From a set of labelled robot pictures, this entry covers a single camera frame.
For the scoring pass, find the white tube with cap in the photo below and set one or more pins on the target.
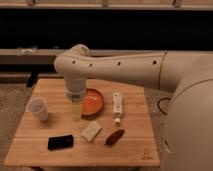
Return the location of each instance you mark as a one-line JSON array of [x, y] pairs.
[[117, 106]]

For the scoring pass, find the wooden bench rail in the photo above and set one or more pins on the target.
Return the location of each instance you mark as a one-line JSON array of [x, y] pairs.
[[30, 56]]

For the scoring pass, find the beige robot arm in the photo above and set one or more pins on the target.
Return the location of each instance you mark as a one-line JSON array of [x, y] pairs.
[[188, 137]]

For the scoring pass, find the black rectangular case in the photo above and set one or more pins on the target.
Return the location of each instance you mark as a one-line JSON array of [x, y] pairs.
[[60, 142]]

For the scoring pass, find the white sponge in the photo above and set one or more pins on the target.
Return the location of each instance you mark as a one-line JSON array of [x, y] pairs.
[[91, 130]]

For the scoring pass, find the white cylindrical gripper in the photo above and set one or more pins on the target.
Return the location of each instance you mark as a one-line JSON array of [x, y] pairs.
[[76, 106]]

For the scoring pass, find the wooden table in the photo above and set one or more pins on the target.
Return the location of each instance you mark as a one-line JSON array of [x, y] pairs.
[[136, 147]]

